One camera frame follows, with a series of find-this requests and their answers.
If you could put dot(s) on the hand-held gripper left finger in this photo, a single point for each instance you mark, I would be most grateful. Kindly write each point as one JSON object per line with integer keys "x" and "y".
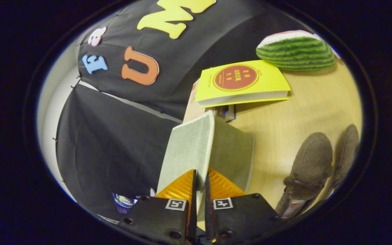
{"x": 162, "y": 217}

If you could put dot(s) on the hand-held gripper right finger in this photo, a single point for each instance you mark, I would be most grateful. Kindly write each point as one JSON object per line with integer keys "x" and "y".
{"x": 243, "y": 214}

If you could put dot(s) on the grey-green fabric storage box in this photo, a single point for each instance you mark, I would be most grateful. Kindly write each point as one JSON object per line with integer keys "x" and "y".
{"x": 189, "y": 146}

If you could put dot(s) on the brown fuzzy slipper shoe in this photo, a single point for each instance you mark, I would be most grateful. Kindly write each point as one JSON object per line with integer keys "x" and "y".
{"x": 347, "y": 153}
{"x": 310, "y": 163}

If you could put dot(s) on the beige book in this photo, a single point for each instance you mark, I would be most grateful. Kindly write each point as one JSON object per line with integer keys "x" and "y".
{"x": 191, "y": 109}

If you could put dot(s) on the yellow book with red circle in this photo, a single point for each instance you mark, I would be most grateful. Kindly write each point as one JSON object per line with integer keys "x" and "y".
{"x": 240, "y": 80}

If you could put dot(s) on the watermelon slice plush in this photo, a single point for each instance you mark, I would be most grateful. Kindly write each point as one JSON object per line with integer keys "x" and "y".
{"x": 294, "y": 52}

